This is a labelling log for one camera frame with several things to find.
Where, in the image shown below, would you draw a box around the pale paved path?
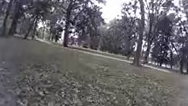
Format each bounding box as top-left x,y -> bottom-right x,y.
34,37 -> 177,74

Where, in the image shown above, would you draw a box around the leaf-strewn grass ground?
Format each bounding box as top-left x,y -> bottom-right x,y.
0,31 -> 188,106

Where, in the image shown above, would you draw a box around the wood of trees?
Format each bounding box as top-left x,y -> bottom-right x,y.
0,0 -> 188,79

